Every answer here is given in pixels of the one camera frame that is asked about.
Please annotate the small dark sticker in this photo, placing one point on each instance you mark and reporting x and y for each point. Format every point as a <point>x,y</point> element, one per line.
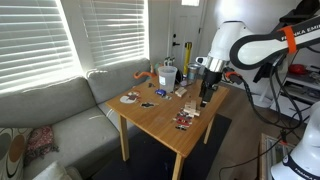
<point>148,104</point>

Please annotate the white floor stand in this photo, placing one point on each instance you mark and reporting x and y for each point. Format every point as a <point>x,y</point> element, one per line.
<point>260,101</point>

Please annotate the red object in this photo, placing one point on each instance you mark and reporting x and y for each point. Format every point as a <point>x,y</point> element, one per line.
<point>297,69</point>

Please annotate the aluminium frame base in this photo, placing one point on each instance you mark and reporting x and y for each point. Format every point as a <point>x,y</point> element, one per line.
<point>266,156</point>

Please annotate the dark rug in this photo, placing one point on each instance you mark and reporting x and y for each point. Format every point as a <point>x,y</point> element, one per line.
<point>150,163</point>

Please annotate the grey cup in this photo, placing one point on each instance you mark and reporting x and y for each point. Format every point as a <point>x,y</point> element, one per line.
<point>194,71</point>

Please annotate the white plastic bucket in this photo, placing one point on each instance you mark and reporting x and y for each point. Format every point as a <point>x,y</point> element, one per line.
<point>167,80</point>

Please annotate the yellow black post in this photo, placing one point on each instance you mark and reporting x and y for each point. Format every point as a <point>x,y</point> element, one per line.
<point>187,56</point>

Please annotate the black hanging cloth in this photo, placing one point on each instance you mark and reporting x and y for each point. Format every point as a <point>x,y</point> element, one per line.
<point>265,71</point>

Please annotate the white cushion with circles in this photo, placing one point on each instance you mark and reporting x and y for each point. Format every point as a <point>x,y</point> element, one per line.
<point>11,153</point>

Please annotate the black tripod stand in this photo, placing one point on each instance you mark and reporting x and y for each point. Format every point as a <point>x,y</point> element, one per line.
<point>308,6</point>

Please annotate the light wooden table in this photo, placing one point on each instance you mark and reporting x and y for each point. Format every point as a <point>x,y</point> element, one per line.
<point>156,120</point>

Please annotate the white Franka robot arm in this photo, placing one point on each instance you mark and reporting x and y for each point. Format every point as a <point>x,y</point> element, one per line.
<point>256,48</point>

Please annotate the plain white cushion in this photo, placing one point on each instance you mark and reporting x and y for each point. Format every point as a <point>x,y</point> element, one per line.
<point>53,171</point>

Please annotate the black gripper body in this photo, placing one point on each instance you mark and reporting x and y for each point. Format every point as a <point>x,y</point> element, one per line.
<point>211,78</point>

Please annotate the grey fabric sofa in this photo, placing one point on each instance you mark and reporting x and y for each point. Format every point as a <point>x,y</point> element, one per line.
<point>66,110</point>

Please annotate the plain wooden block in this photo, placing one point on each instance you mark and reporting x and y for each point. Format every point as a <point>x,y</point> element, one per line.
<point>183,90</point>
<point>188,109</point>
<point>195,113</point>
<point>193,104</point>
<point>178,93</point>

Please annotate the white window blind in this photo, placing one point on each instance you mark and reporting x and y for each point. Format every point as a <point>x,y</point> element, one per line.
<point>33,43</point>
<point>116,30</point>

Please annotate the red paisley cushion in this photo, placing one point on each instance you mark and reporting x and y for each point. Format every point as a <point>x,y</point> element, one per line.
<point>40,141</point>

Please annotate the white door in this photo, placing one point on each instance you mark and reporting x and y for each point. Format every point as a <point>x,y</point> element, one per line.
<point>186,26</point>

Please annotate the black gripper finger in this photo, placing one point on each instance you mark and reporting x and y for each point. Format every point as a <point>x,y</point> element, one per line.
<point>203,90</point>
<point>207,96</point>

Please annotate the blue toy car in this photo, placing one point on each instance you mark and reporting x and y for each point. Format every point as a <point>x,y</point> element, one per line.
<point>160,92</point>

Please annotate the orange curved tool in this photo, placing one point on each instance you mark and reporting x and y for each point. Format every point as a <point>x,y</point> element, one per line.
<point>144,74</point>

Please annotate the white shelf unit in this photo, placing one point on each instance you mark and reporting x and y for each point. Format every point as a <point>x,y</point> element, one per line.
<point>296,100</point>

